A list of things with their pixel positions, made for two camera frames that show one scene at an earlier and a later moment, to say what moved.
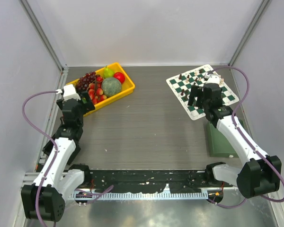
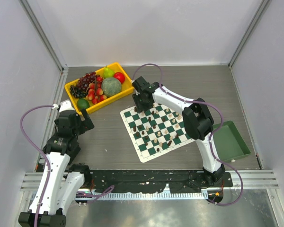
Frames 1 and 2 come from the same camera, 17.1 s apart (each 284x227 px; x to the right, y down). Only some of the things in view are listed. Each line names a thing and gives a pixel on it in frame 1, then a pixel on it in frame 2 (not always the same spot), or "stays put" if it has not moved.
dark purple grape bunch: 83,82 stays put
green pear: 108,73 stays put
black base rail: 147,181 stays put
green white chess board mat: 181,85 to 156,132
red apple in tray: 119,76 stays put
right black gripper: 196,91 to 140,108
